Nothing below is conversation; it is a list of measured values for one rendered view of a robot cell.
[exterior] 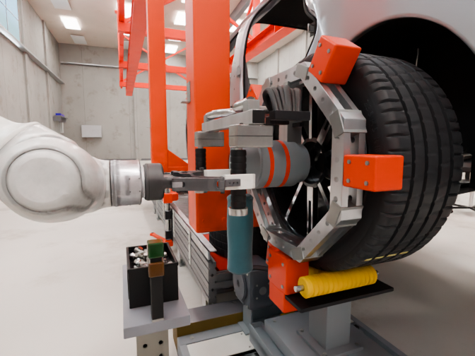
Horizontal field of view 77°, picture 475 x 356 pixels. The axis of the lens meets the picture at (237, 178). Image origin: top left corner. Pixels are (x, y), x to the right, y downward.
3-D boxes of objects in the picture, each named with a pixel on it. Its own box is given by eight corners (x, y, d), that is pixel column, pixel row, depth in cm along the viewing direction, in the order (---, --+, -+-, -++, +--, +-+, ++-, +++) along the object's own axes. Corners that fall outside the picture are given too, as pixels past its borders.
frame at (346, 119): (360, 285, 70) (371, 44, 64) (337, 289, 67) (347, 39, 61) (259, 226, 120) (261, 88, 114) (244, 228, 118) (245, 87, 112)
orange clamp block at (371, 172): (368, 184, 68) (403, 190, 59) (341, 186, 65) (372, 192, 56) (370, 154, 67) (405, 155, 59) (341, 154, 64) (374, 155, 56)
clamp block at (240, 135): (273, 147, 66) (273, 123, 66) (235, 147, 63) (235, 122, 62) (264, 147, 71) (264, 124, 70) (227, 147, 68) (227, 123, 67)
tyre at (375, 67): (349, 30, 104) (290, 174, 144) (291, 20, 96) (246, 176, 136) (542, 128, 58) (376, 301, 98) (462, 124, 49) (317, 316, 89)
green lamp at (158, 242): (164, 257, 75) (164, 242, 75) (148, 259, 74) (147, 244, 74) (162, 252, 79) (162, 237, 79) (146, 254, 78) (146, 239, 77)
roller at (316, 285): (384, 285, 90) (384, 267, 89) (300, 304, 79) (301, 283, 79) (369, 277, 95) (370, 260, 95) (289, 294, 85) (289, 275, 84)
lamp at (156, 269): (165, 276, 76) (164, 261, 76) (148, 279, 75) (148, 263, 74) (162, 270, 80) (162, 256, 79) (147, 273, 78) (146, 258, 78)
